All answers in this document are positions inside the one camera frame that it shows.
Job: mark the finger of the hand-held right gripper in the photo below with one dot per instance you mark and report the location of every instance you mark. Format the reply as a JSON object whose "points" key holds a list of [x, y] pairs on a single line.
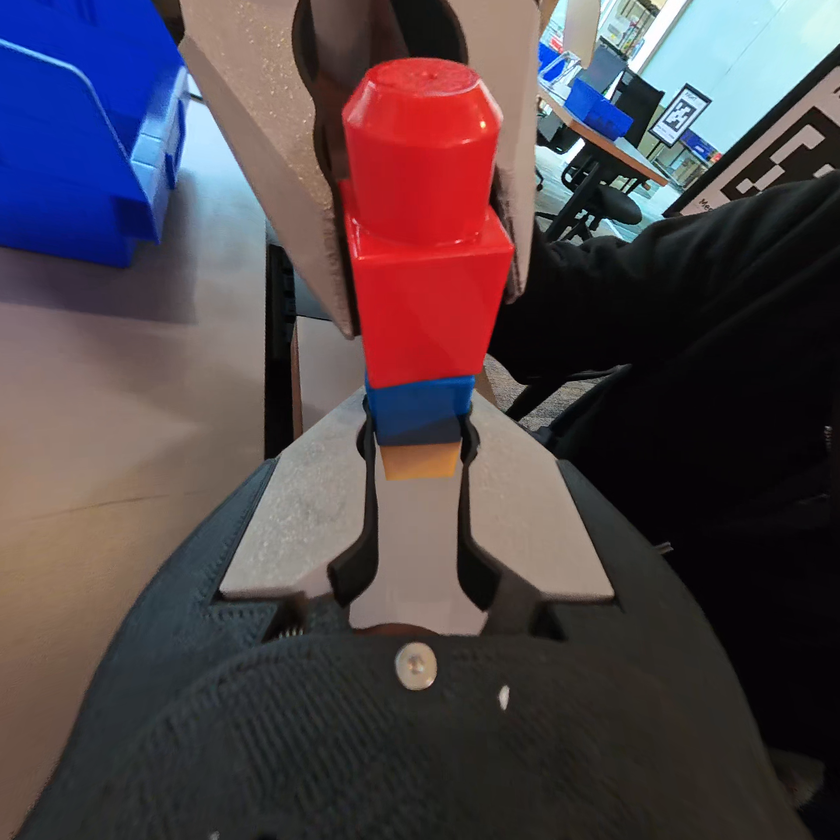
{"points": [[262, 98], [512, 39]]}

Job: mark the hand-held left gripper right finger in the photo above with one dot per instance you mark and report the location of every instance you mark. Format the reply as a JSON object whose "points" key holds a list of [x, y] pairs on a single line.
{"points": [[538, 525]]}

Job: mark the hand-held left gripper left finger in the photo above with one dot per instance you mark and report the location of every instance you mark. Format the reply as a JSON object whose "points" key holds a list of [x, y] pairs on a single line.
{"points": [[295, 525]]}

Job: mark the yellow mega block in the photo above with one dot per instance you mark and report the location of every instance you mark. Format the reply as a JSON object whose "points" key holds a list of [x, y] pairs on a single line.
{"points": [[417, 459]]}

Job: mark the blue mega block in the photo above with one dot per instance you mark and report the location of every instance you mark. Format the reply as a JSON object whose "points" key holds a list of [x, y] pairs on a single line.
{"points": [[413, 410]]}

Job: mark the blue plastic storage bin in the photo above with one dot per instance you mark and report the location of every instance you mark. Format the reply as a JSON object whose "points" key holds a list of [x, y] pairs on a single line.
{"points": [[65, 164], [600, 111]]}

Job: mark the red mega block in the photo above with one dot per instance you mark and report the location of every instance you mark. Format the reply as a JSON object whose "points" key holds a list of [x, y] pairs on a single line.
{"points": [[420, 282]]}

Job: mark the wooden top desk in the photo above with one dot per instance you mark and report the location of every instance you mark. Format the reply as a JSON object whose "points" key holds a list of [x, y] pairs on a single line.
{"points": [[623, 154]]}

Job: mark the framed marker sign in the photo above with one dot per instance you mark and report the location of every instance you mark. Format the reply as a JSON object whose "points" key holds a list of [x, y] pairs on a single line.
{"points": [[682, 115], [787, 131]]}

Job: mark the black office chair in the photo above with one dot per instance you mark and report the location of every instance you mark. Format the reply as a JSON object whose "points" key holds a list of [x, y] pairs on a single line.
{"points": [[610, 210]]}

